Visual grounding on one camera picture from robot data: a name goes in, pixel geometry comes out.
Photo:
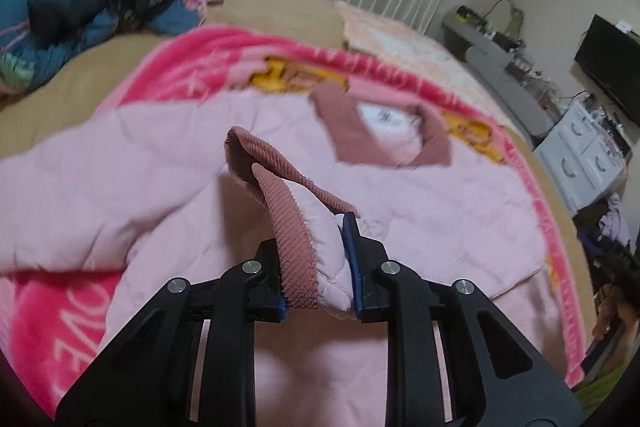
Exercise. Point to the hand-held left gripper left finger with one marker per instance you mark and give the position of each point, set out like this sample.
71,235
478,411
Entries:
282,310

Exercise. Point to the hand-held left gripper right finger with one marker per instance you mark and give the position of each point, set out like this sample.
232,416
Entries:
350,257

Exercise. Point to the pink quilted jacket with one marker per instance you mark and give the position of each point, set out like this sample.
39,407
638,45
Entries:
175,167

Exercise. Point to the lilac clothes heap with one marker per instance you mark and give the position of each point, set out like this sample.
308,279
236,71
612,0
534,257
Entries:
616,219

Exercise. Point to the person's right hand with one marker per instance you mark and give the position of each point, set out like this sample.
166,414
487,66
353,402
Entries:
606,312

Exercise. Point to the white drawer cabinet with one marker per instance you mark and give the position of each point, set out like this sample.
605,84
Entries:
580,147

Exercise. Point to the black flat screen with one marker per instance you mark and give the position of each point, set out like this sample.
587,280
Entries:
607,62

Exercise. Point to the peach fleece blanket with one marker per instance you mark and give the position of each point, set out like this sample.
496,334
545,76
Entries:
400,39

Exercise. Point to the grey desk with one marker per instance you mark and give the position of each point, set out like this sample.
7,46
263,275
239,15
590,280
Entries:
492,67

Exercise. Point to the pink printed blanket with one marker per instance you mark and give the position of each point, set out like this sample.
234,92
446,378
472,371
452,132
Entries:
200,52

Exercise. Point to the bed with tan sheet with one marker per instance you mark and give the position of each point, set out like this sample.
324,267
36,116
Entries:
280,7

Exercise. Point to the clutter of small desk things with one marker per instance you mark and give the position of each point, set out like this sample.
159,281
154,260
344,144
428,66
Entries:
500,29

